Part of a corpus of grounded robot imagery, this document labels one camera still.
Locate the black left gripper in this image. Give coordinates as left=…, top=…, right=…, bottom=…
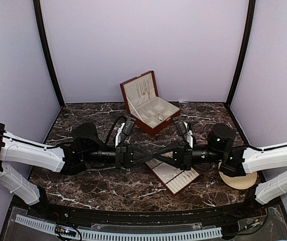
left=82, top=143, right=154, bottom=170

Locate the beige round plate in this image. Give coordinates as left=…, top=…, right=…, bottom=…
left=218, top=162, right=258, bottom=190

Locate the red jewelry tray insert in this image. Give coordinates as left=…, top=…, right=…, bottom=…
left=145, top=159, right=200, bottom=196

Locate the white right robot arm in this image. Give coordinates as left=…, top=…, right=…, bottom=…
left=153, top=123, right=287, bottom=218

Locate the left black frame post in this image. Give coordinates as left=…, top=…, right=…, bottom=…
left=33, top=0, right=65, bottom=108

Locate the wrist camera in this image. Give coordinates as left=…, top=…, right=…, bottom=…
left=173, top=116, right=194, bottom=148
left=114, top=116, right=136, bottom=147

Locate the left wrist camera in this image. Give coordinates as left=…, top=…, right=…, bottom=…
left=114, top=116, right=136, bottom=147

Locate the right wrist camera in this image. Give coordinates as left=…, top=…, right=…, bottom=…
left=173, top=116, right=194, bottom=148

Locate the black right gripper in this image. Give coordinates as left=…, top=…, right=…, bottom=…
left=154, top=140, right=224, bottom=171

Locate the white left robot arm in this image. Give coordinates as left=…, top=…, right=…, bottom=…
left=0, top=120, right=153, bottom=219

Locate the white slotted cable duct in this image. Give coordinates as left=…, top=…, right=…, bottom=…
left=15, top=214, right=222, bottom=240

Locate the red wooden jewelry box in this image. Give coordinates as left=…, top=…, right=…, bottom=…
left=120, top=70, right=181, bottom=137

